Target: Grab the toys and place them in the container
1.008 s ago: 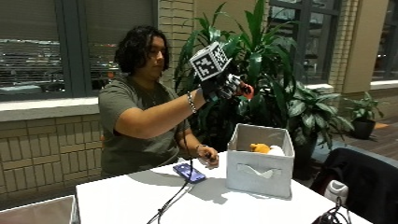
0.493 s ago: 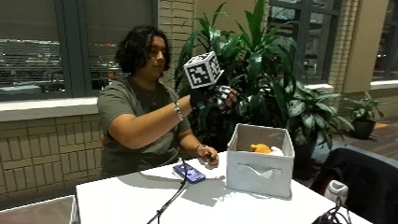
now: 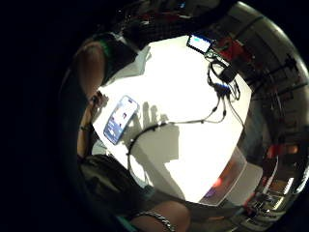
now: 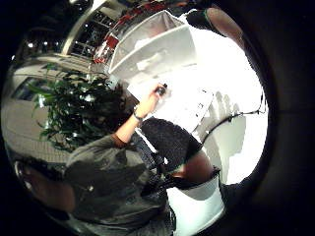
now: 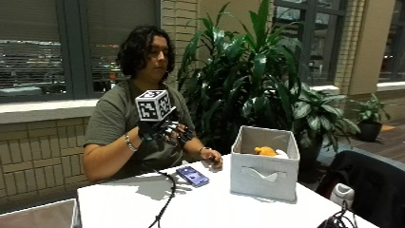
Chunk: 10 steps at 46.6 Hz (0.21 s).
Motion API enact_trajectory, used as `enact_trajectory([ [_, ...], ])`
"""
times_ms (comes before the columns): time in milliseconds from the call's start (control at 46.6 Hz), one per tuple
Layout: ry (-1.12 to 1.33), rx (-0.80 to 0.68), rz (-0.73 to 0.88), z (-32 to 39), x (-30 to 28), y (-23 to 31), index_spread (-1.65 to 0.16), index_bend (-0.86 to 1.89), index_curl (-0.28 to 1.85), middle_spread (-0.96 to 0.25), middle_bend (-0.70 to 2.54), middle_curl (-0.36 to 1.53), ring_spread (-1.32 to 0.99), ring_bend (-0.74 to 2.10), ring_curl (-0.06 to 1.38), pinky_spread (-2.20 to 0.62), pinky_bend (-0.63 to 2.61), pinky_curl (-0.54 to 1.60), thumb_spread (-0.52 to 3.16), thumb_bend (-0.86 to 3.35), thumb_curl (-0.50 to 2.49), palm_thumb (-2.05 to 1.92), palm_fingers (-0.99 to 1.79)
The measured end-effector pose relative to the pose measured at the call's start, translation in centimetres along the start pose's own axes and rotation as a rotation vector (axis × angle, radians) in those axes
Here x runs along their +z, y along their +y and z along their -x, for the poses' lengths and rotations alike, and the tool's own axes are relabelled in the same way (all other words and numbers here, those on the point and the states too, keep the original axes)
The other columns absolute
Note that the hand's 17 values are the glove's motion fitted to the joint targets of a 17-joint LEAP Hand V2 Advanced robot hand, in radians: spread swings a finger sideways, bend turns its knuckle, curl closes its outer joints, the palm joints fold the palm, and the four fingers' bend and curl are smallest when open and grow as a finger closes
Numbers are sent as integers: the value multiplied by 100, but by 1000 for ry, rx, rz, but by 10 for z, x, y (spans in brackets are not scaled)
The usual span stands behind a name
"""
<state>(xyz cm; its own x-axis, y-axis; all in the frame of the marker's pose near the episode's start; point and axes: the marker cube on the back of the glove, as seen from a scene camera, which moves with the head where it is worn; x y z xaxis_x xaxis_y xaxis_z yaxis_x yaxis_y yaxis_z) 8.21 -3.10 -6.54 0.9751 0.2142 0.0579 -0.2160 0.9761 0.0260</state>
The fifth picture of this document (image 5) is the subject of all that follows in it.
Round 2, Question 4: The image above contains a purple smartphone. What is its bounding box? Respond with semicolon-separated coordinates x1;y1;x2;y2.
174;165;211;188

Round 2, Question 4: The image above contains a white cube with black markers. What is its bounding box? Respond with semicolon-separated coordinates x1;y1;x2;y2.
134;89;178;123

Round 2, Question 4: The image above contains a grey fabric storage box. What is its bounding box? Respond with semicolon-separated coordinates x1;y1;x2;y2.
229;124;301;202

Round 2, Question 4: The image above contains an orange soft toy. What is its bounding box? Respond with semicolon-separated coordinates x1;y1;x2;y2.
253;145;278;158

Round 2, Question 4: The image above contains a white soft item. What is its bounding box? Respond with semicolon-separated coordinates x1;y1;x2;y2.
273;149;291;160

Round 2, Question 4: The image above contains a the person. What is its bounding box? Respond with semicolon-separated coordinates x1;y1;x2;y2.
82;25;223;184

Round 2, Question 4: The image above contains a tall green leafy plant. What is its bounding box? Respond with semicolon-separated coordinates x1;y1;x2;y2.
175;0;305;156

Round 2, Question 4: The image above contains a broad-leaf variegated plant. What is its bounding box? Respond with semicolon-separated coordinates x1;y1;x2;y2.
290;83;362;153

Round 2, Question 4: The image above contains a grey window sill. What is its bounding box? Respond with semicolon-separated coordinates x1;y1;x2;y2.
0;98;99;125

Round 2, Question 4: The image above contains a black plant pot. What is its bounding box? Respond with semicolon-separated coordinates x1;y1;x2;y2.
357;121;383;143

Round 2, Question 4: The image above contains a dark framed window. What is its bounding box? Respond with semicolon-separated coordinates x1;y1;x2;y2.
0;0;162;105
377;0;405;84
271;0;349;87

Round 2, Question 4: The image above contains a small potted plant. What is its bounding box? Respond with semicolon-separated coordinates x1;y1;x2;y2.
349;93;393;125

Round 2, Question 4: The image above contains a grey laptop lid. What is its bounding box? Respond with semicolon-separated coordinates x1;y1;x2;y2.
0;198;82;228

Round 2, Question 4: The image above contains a silver bracelet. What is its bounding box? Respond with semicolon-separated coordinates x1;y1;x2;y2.
123;133;139;153

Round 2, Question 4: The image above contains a black glove cable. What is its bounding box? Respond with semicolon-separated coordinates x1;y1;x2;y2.
146;169;178;228

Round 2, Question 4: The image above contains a bundle of black cables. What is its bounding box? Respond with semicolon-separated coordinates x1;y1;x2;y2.
315;199;359;228

